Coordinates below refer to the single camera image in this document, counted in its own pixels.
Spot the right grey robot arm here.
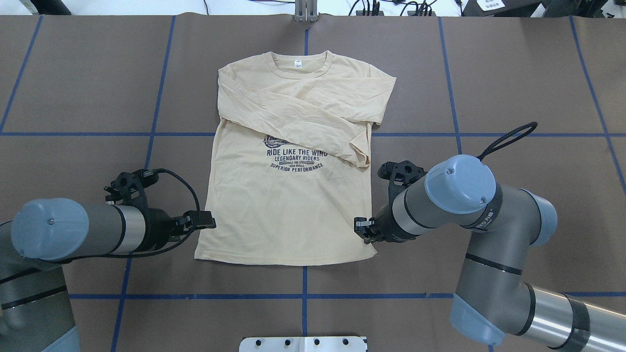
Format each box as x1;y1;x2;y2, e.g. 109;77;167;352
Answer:
354;154;625;352

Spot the black cable bundle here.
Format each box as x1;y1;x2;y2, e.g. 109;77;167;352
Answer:
348;0;437;17

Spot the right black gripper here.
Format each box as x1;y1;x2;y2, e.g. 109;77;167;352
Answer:
354;203;416;243

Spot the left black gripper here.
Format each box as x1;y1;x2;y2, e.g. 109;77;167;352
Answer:
143;208;217;252

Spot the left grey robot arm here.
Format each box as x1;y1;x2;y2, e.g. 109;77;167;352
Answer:
1;198;216;352

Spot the black device with label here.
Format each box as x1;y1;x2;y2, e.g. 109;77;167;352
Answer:
461;0;567;18

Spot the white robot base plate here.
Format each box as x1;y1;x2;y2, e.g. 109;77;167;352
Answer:
239;336;369;352

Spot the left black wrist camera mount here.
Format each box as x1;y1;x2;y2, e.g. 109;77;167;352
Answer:
104;169;159;211

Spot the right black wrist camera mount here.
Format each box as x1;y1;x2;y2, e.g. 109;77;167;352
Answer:
377;160;428;205

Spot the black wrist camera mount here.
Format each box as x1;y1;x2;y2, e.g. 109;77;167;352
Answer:
104;169;159;211
377;160;428;205

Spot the beige long-sleeve printed shirt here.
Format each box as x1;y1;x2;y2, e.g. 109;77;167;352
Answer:
194;51;396;266

